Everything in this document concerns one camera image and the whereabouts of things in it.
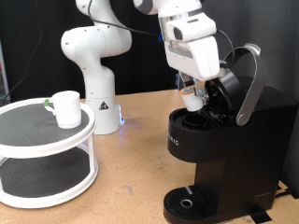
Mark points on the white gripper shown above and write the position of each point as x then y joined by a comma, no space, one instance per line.
193,59

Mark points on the white coffee pod orange rim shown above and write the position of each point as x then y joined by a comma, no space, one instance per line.
192,102

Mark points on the black Keurig coffee machine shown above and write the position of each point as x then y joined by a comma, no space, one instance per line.
249,140

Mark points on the white mug with green mark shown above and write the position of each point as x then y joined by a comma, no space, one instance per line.
68,112

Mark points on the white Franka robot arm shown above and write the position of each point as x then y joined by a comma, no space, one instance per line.
96,81

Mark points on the black tape strip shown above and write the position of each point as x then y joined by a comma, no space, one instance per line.
259,214

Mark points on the white two-tier turntable shelf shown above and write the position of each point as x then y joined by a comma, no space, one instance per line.
46,150

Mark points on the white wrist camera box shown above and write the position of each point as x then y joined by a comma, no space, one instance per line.
193,28

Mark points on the grey metal rack post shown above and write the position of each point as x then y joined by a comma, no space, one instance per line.
3,71

